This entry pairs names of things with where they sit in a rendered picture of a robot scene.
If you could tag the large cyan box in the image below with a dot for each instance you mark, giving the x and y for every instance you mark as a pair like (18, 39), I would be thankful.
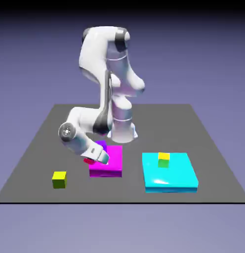
(171, 176)

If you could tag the small green cube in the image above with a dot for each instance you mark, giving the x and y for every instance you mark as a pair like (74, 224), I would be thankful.
(163, 163)

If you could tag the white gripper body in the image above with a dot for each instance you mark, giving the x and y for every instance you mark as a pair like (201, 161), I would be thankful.
(96, 153)

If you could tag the large magenta box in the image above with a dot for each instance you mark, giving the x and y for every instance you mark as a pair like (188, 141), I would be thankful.
(114, 160)

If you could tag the small yellow cube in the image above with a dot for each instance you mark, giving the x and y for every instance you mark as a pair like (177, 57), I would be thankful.
(59, 179)
(164, 156)

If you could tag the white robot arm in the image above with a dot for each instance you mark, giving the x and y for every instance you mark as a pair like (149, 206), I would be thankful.
(94, 59)

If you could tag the small purple cube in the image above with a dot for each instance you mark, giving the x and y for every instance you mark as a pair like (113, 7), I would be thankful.
(101, 143)

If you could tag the small red cube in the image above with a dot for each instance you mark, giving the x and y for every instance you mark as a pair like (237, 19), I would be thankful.
(88, 160)

